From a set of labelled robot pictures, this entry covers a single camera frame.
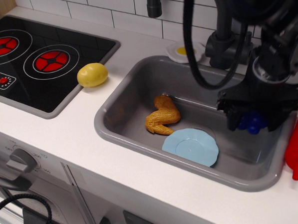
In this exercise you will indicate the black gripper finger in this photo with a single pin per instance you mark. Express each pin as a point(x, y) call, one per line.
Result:
point(234, 118)
point(276, 117)

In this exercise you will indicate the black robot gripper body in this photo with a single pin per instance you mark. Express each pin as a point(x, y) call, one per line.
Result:
point(260, 91)

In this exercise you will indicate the blue toy blueberry cluster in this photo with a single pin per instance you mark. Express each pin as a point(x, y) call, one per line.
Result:
point(252, 122)

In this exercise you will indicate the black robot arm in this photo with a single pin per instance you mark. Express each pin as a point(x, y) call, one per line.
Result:
point(278, 19)

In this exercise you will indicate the light blue toy plate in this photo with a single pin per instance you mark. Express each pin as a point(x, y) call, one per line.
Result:
point(192, 144)

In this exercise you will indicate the grey toy sink basin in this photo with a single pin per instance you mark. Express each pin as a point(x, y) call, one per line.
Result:
point(245, 162)

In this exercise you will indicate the dark grey toy faucet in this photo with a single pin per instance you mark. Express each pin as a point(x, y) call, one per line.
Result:
point(221, 44)

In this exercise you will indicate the toy chicken wing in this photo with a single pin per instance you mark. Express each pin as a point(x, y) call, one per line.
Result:
point(166, 113)

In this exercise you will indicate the toy fried egg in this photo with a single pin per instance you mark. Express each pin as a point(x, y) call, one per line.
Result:
point(177, 52)

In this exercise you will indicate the yellow toy potato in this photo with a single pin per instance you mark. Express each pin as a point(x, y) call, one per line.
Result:
point(92, 75)

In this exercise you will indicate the white toy oven front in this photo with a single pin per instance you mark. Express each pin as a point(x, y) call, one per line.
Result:
point(49, 179)

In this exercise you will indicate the black toy stove top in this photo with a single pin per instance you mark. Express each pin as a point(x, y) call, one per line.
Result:
point(39, 64)

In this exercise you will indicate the grey oven knob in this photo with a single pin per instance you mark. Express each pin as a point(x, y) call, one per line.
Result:
point(21, 161)

